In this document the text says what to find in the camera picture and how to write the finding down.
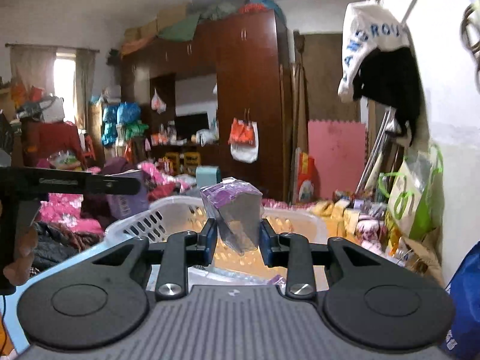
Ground purple box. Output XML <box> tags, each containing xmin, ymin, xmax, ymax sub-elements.
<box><xmin>200</xmin><ymin>177</ymin><xmax>264</xmax><ymax>255</ymax></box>

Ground person's left hand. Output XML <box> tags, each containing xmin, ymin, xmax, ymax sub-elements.
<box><xmin>3</xmin><ymin>226</ymin><xmax>38</xmax><ymax>286</ymax></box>

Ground white plastic laundry basket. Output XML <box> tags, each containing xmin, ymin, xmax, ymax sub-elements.
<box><xmin>105</xmin><ymin>196</ymin><xmax>328</xmax><ymax>275</ymax></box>

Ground pink floral bedding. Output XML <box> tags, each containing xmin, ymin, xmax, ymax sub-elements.
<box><xmin>39</xmin><ymin>157</ymin><xmax>191</xmax><ymax>234</ymax></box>

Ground yellow patterned blanket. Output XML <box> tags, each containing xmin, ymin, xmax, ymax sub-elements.
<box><xmin>309</xmin><ymin>199</ymin><xmax>360</xmax><ymax>237</ymax></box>

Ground teal small box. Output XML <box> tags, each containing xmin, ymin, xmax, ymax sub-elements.
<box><xmin>195</xmin><ymin>166</ymin><xmax>222</xmax><ymax>189</ymax></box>

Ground pink foam mat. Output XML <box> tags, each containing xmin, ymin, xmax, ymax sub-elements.
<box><xmin>307</xmin><ymin>120</ymin><xmax>367</xmax><ymax>199</ymax></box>

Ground orange white hanging bag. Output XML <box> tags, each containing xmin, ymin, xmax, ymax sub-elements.
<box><xmin>229</xmin><ymin>118</ymin><xmax>260</xmax><ymax>164</ymax></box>

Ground window curtains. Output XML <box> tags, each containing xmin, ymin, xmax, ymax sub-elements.
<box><xmin>7</xmin><ymin>44</ymin><xmax>98</xmax><ymax>129</ymax></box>

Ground green white shopping bag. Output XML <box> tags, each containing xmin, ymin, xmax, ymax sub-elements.
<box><xmin>377</xmin><ymin>143</ymin><xmax>443</xmax><ymax>241</ymax></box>

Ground dark red wooden wardrobe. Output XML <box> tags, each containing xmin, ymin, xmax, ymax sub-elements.
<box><xmin>120</xmin><ymin>10</ymin><xmax>292</xmax><ymax>200</ymax></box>

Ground blue fabric shopping bag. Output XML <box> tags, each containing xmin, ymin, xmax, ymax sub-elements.
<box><xmin>440</xmin><ymin>244</ymin><xmax>480</xmax><ymax>359</ymax></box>

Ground brown wooden door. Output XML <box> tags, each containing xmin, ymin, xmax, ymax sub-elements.
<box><xmin>295</xmin><ymin>32</ymin><xmax>363</xmax><ymax>196</ymax></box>

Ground white hanging tote bag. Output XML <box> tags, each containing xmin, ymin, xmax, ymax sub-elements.
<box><xmin>337</xmin><ymin>0</ymin><xmax>410</xmax><ymax>102</ymax></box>

